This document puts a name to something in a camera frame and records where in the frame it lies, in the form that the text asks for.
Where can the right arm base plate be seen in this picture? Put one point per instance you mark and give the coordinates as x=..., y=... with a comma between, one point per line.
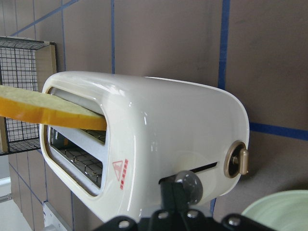
x=52, y=219

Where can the bread slice in toaster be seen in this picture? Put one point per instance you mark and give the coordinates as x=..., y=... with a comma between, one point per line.
x=41, y=108

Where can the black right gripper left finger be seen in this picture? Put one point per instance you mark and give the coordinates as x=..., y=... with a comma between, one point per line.
x=161, y=220

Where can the wire grid shelf with wood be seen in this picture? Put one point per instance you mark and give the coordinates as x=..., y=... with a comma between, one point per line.
x=25, y=65

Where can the white two-slot toaster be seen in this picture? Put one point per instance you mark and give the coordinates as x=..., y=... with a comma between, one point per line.
x=156, y=128

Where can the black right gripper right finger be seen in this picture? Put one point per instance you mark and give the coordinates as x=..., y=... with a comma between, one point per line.
x=185, y=218

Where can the light green plate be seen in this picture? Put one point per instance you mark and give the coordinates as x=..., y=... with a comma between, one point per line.
x=283, y=211

